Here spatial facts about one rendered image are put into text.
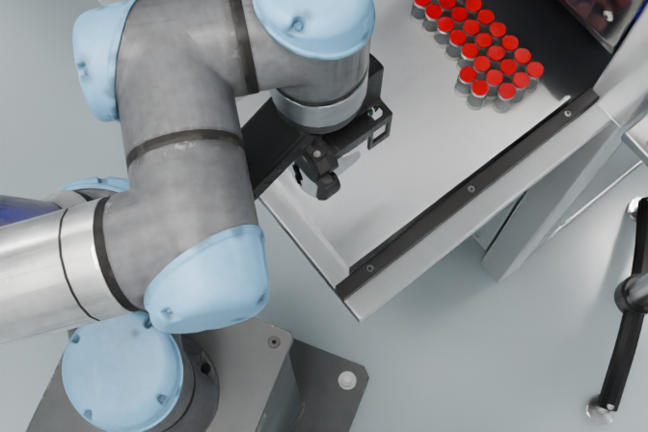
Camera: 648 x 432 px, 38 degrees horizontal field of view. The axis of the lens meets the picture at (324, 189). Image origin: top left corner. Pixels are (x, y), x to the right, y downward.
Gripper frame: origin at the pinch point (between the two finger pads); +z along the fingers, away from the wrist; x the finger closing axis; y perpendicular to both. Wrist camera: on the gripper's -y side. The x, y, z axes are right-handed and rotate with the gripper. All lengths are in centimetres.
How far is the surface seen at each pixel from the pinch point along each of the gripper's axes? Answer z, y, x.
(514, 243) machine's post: 83, 39, -9
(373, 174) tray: 21.3, 11.4, 2.0
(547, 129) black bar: 19.5, 31.0, -6.7
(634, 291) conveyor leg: 93, 54, -30
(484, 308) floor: 110, 34, -14
